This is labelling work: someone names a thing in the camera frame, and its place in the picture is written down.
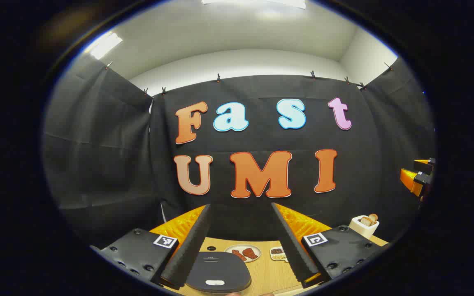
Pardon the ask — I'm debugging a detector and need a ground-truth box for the ceiling light panel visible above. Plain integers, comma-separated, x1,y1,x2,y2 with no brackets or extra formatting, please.
84,32,123,60
201,0,307,9

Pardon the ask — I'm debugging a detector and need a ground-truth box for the round plate with red meat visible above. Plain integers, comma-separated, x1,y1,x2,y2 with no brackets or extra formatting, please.
225,244,261,264

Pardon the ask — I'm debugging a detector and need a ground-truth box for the dark grey rice cooker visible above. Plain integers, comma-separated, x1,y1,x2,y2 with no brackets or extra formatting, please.
186,252,252,294

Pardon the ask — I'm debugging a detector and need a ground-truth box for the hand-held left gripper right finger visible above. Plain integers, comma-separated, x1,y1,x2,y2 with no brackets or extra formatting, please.
271,202,389,289

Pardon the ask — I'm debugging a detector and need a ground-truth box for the white toaster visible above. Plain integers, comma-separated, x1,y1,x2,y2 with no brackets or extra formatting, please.
349,215,380,240

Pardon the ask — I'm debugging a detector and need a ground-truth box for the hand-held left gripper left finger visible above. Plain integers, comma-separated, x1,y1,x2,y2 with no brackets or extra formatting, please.
90,204,212,290

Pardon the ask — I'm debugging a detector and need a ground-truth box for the row of backdrop clips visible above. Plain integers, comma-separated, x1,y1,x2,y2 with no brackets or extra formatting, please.
105,61,395,96

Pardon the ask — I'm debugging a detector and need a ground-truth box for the white divided dish with beans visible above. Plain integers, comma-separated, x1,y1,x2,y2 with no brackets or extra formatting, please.
270,246,289,262

